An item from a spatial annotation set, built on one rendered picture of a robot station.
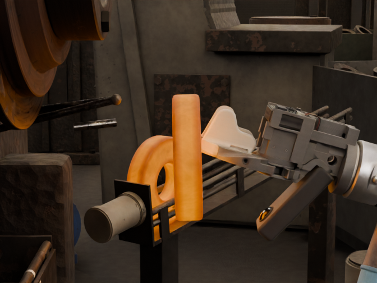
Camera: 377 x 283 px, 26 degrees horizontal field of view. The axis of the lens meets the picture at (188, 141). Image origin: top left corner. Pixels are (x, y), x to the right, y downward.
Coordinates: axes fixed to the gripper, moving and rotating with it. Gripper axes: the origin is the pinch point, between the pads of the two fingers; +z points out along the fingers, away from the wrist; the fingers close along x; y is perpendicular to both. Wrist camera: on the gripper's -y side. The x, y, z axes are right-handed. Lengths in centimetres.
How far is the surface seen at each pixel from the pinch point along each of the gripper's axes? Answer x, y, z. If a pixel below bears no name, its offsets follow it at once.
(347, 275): -52, -25, -39
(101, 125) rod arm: 3.2, -0.3, 10.7
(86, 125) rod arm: 3.6, -0.8, 12.4
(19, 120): 16.0, 0.0, 18.2
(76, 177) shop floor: -360, -93, 40
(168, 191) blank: -41.3, -16.0, -0.8
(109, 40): -266, -7, 34
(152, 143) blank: -36.4, -7.5, 4.1
